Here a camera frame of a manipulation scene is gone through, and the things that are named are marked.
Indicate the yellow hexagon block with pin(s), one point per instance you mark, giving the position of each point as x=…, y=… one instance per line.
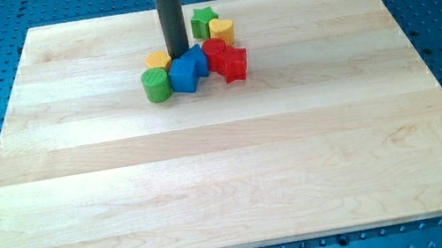
x=158, y=59

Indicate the red star block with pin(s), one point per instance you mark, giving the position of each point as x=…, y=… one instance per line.
x=234, y=64

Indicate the blue cube block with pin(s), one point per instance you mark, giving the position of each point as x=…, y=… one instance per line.
x=184, y=75

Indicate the blue triangular block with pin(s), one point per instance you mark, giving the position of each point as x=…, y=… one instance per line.
x=196, y=55

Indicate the green cylinder block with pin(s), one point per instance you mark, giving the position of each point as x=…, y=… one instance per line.
x=156, y=84

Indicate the red cylinder block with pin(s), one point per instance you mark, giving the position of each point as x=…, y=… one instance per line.
x=213, y=50

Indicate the yellow heart block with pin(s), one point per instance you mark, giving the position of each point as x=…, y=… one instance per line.
x=222, y=29

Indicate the green star block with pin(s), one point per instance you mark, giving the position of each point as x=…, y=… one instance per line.
x=199, y=22

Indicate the light wooden board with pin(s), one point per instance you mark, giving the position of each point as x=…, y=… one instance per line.
x=337, y=127

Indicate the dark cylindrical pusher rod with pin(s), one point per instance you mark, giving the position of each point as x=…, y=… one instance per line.
x=171, y=18

